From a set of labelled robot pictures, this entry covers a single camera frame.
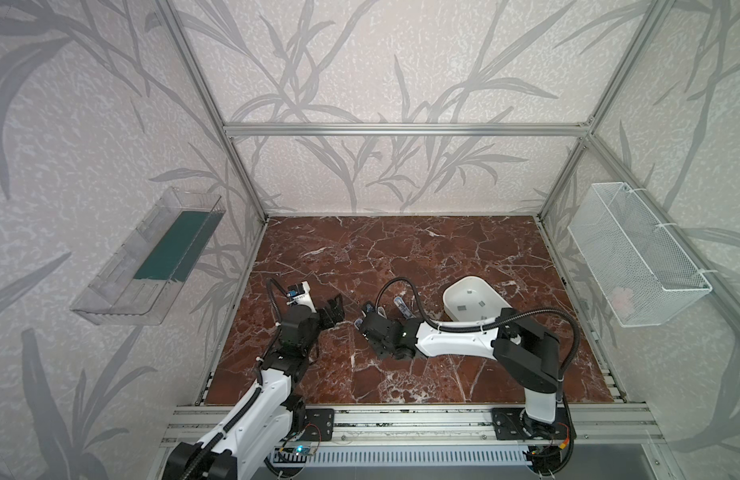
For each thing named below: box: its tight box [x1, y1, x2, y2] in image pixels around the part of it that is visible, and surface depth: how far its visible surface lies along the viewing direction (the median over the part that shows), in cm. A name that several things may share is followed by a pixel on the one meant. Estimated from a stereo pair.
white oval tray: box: [442, 276, 512, 322], surface depth 96 cm
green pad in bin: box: [134, 211, 224, 282], surface depth 69 cm
